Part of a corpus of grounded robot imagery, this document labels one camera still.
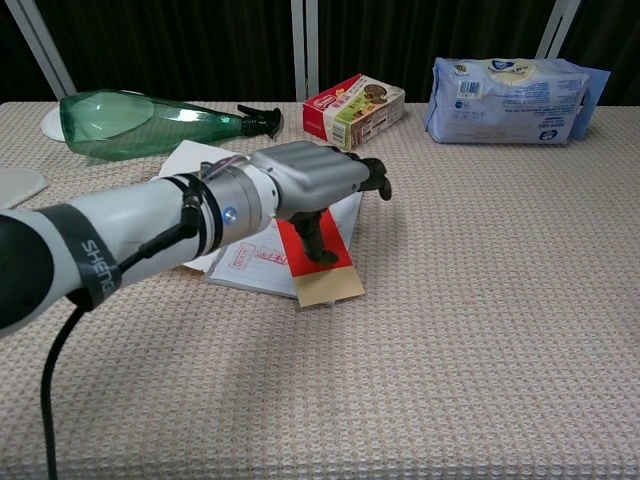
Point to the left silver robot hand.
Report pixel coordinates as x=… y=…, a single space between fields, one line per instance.
x=315 y=175

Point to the red and gold bookmark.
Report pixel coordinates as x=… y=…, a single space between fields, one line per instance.
x=325 y=290

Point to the yellow and white notebook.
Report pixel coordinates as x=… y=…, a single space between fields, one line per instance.
x=250 y=280

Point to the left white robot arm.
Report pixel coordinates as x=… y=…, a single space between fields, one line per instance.
x=125 y=215

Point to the red cookie box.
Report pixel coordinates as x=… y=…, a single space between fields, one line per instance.
x=360 y=115

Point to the black pleated curtain panel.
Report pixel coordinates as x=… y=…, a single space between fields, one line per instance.
x=15 y=60
x=610 y=35
x=175 y=50
x=425 y=30

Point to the beige woven tablecloth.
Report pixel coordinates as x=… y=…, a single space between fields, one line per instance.
x=450 y=300

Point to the blue wet wipes pack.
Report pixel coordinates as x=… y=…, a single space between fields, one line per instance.
x=500 y=110

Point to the green plastic spray bottle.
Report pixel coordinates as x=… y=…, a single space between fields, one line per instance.
x=125 y=125

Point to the grey shoe insole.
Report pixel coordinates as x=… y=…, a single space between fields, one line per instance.
x=20 y=185

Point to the white partition post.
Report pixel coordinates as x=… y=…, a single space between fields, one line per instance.
x=45 y=55
x=560 y=30
x=305 y=50

